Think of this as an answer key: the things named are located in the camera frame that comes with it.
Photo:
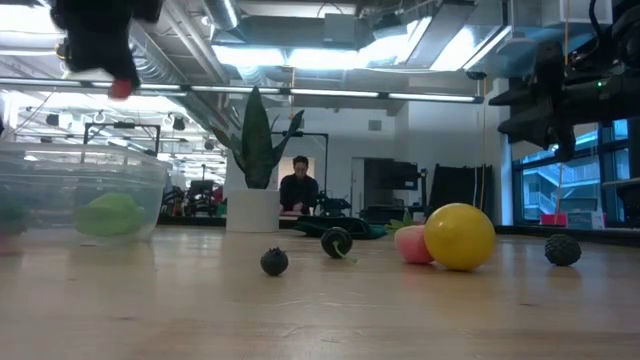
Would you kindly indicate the black dome camera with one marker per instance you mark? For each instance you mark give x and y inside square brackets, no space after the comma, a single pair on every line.
[476,75]

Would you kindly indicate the toy blackberry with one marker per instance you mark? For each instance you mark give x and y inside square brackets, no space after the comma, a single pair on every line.
[563,250]

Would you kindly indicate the red toy strawberry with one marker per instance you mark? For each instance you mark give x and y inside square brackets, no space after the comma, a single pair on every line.
[121,90]

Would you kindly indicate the black standing panel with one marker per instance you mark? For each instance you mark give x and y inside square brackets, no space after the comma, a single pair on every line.
[460,192]

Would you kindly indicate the yellow toy lemon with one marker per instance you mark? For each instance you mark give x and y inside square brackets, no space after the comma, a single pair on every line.
[460,237]

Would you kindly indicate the dark round fruit green stem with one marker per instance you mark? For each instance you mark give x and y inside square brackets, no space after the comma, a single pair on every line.
[336,241]

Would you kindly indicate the light green toy fruit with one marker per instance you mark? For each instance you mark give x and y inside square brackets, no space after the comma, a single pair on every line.
[110,216]

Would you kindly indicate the small white blue box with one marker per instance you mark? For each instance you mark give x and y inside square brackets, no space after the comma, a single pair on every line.
[586,219]

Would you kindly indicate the silver ventilation duct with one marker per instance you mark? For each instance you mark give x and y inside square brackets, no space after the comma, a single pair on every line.
[222,12]

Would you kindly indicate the person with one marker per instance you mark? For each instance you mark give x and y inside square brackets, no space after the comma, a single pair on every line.
[298,192]

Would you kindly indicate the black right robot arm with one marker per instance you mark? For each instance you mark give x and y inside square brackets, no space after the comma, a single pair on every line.
[620,95]

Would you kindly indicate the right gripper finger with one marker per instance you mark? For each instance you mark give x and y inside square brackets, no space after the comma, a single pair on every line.
[550,125]
[547,75]

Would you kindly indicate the pink toy peach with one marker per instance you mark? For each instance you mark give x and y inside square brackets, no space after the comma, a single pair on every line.
[412,246]

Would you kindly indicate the green snake plant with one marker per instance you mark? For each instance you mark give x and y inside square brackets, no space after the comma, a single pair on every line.
[257,145]

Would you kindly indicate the black cabinet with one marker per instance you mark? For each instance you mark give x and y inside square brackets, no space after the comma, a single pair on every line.
[390,175]

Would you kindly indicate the long LED light bar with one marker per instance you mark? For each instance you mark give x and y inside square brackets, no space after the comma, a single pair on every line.
[330,93]

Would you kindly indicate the toy blueberry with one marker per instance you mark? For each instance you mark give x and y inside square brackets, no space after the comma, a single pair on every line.
[274,262]

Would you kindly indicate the black office chair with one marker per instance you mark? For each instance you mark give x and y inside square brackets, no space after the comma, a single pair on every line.
[201,192]

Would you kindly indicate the white plant pot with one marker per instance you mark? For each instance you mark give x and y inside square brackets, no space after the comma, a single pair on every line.
[252,210]

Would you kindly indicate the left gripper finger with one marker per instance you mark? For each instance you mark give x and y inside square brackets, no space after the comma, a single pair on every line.
[100,52]

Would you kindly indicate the red plastic bin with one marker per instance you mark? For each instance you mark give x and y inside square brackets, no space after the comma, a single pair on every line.
[553,220]

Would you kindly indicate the clear plastic tupperware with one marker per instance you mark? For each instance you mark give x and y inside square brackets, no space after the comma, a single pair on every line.
[60,170]

